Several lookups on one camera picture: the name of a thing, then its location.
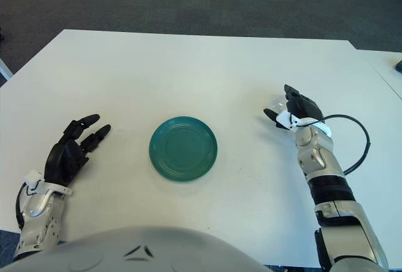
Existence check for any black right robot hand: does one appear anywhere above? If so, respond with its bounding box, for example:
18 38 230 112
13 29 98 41
263 84 324 130

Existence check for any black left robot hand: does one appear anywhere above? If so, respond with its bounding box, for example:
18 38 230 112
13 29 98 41
43 114 112 188

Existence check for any clear bottle with blue cap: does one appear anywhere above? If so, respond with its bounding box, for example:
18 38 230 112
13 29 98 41
270 94 288 116

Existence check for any teal round plate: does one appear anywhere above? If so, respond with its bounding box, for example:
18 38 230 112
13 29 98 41
149 116 218 185

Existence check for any white right wrist connector box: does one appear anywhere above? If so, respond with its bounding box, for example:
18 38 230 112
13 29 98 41
276 111 299 133

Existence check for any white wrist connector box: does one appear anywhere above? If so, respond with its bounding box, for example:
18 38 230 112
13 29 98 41
276 111 299 133
22 170 45 193

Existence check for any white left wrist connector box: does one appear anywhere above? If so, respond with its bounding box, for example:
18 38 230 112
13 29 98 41
22 170 45 193

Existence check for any grey robot torso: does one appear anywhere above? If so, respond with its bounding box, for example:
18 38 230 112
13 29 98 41
0 226 264 272

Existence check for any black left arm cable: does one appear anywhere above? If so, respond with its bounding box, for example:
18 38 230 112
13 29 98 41
14 183 31 231

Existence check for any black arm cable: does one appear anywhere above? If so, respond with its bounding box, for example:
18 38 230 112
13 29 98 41
14 183 31 231
293 114 371 176

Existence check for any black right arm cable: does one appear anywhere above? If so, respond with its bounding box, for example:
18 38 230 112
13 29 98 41
293 114 371 176

